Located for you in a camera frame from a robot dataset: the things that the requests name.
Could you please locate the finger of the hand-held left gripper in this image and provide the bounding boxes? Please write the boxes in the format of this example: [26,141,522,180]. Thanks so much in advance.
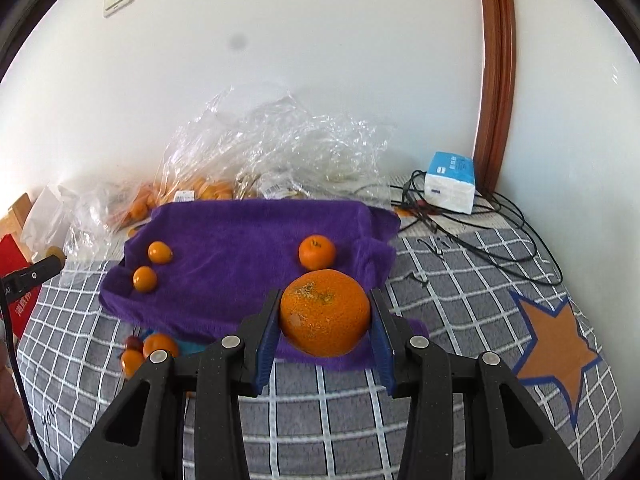
[12,256,64,295]

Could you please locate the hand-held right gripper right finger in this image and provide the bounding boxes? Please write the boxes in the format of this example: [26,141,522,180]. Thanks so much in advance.
[369,287,586,480]

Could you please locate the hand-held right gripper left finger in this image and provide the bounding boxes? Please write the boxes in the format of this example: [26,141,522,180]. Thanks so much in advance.
[62,287,283,480]

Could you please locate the large orange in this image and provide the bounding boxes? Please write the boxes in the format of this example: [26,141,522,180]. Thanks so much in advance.
[279,269,372,358]

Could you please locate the purple towel lined tray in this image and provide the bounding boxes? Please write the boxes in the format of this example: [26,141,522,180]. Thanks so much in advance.
[98,199,431,373]

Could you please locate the medium orange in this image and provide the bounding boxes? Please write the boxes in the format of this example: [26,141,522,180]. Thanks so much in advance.
[298,235,336,271]

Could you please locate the person's left hand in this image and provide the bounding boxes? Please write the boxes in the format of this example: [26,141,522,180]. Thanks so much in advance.
[0,325,31,456]

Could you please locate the red paper bag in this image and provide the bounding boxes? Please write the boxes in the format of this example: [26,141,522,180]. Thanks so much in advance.
[0,234,38,341]

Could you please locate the white plastic bag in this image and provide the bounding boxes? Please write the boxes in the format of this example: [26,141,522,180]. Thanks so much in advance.
[22,185,76,253]

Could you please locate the small clear plastic bag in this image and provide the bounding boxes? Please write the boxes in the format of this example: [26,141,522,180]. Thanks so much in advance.
[62,180,161,261]

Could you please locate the grey checked bedsheet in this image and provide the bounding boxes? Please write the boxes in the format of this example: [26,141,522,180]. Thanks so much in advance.
[15,175,628,480]

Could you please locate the bagged oranges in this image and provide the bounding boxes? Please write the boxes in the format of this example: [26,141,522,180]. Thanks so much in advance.
[192,177,236,202]
[112,185,161,226]

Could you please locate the oval small orange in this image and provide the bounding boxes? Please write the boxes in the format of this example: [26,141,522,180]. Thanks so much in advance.
[120,349,146,380]

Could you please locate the white and blue box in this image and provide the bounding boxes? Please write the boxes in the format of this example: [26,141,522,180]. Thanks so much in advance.
[424,151,477,215]

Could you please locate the large clear plastic bag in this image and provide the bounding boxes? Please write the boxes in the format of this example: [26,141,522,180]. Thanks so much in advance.
[160,87,391,206]

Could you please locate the thin black cable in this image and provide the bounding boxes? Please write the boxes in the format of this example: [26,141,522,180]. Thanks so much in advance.
[0,300,57,480]

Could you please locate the black cables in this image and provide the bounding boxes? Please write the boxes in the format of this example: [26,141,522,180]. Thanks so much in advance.
[390,170,563,288]

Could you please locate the brown wooden door frame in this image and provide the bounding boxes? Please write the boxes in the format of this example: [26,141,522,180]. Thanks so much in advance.
[472,0,517,193]

